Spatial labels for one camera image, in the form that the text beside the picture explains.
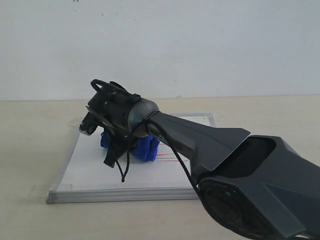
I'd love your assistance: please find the blue cloth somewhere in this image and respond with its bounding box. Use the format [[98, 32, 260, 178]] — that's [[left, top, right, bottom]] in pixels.
[[100, 131, 160, 162]]

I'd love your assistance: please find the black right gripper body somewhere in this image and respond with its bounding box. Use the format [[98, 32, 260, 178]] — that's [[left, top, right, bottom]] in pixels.
[[103, 126, 139, 151]]

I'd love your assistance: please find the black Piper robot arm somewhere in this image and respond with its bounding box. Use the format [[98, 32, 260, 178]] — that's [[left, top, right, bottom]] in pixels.
[[79, 79, 320, 240]]

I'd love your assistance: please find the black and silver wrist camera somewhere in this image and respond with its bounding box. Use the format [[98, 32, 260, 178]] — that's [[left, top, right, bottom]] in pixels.
[[78, 112, 98, 136]]

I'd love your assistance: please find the white board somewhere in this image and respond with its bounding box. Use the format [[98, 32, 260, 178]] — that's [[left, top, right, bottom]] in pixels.
[[45, 112, 216, 205]]

